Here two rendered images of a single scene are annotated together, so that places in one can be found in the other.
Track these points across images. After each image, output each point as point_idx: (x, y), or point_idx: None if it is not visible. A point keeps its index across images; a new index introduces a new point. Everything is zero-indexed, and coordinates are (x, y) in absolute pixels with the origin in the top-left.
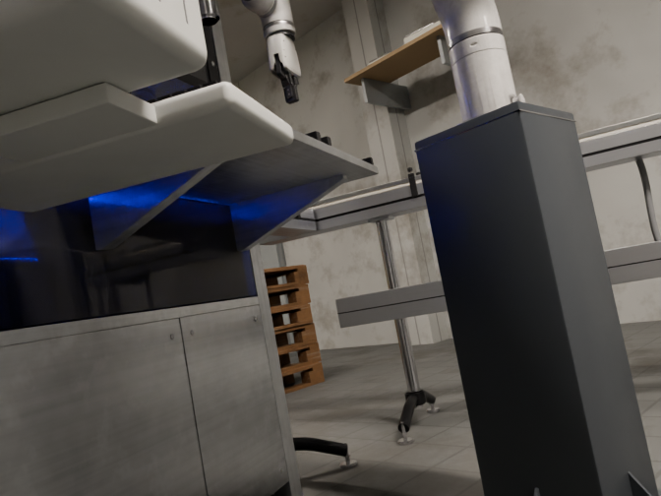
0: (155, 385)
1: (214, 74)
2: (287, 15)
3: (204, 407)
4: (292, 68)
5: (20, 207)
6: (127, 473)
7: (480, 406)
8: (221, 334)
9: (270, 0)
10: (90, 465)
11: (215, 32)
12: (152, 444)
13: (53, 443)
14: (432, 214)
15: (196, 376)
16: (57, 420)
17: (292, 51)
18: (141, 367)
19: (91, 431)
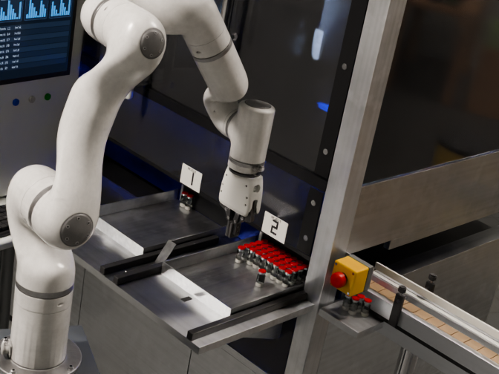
0: (165, 346)
1: (324, 163)
2: (232, 151)
3: None
4: (229, 204)
5: None
6: (138, 366)
7: None
8: (226, 370)
9: (222, 132)
10: (125, 343)
11: (347, 116)
12: (154, 370)
13: (115, 318)
14: None
15: (194, 371)
16: (118, 312)
17: (235, 188)
18: (161, 329)
19: (129, 331)
